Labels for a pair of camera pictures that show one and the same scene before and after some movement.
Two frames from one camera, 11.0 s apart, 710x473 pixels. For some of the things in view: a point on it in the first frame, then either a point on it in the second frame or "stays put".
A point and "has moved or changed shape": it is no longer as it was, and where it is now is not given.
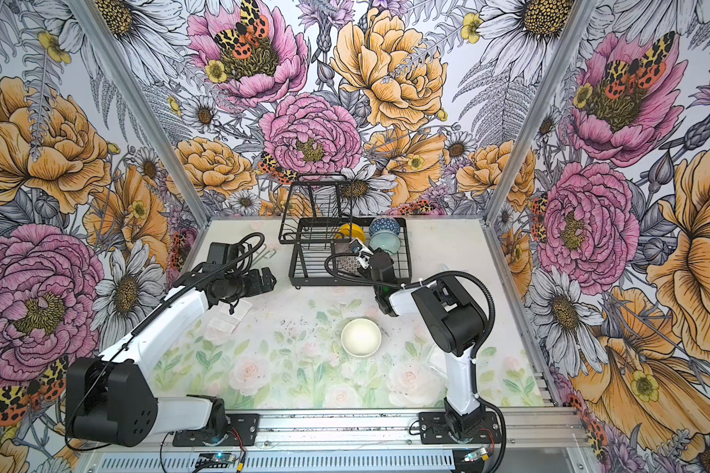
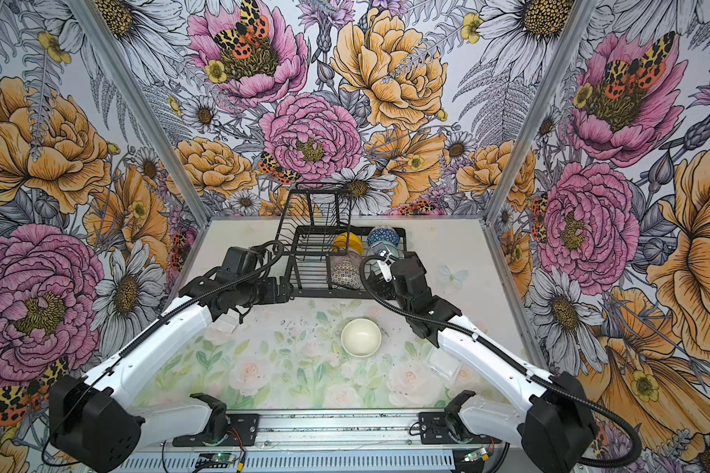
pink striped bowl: (343, 248) to (351, 257)
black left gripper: (255, 288) to (270, 296)
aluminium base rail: (549, 441) stays put
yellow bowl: (350, 231) has moved or changed shape
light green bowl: (387, 239) has moved or changed shape
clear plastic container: (437, 361) stays put
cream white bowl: (361, 337) stays put
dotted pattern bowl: (349, 263) has moved or changed shape
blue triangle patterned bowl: (384, 224) has moved or changed shape
